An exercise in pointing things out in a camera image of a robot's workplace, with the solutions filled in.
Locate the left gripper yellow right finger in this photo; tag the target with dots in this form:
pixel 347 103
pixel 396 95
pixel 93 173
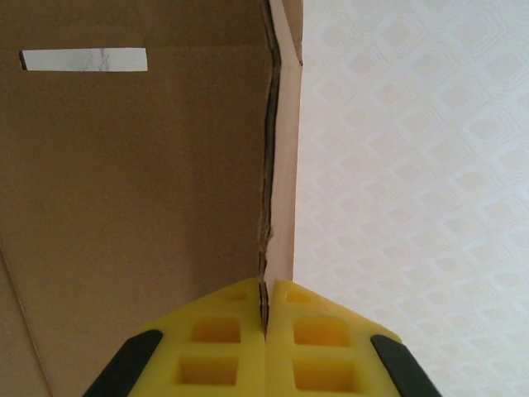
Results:
pixel 326 347

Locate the brown cardboard box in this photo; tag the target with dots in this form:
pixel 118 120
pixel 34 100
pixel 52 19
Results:
pixel 124 186

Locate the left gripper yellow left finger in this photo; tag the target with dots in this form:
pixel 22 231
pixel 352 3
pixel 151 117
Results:
pixel 215 343

